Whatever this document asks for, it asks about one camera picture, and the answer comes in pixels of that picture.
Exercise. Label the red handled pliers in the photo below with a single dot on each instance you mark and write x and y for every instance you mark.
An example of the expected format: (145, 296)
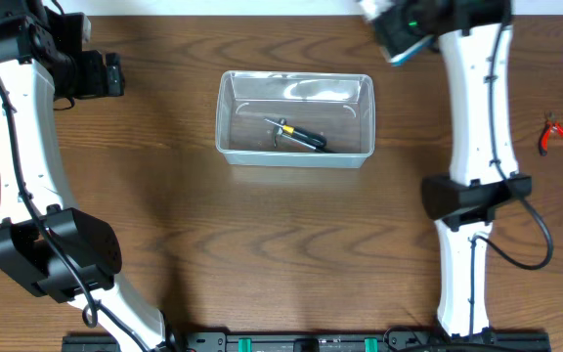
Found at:
(552, 126)

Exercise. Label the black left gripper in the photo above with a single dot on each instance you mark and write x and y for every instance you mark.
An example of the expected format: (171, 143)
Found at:
(113, 75)

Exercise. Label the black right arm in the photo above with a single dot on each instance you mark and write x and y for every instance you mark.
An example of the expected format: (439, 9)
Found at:
(473, 38)

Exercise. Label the clear plastic container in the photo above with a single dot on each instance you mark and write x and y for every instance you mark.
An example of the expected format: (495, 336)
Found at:
(295, 119)

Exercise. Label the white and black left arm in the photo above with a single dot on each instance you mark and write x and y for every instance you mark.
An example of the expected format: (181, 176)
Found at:
(47, 244)

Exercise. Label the blue white screwdriver box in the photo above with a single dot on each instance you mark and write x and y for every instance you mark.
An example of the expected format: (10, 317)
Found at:
(395, 28)

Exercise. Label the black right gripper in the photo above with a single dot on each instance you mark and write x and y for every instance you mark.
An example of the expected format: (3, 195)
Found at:
(391, 37)

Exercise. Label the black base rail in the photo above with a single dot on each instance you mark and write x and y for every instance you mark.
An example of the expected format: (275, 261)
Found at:
(392, 340)

